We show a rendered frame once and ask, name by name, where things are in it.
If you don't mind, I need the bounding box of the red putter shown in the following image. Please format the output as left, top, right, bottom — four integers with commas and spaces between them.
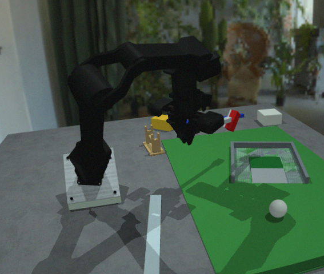
177, 110, 240, 139

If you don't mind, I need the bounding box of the yellow rectangular block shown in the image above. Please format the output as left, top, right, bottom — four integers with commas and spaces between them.
151, 115, 173, 131

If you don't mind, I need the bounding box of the green putting mat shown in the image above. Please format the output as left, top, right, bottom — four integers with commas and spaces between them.
161, 126, 324, 274

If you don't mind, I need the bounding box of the white golf ball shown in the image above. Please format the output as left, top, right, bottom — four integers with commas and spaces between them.
269, 199, 287, 218

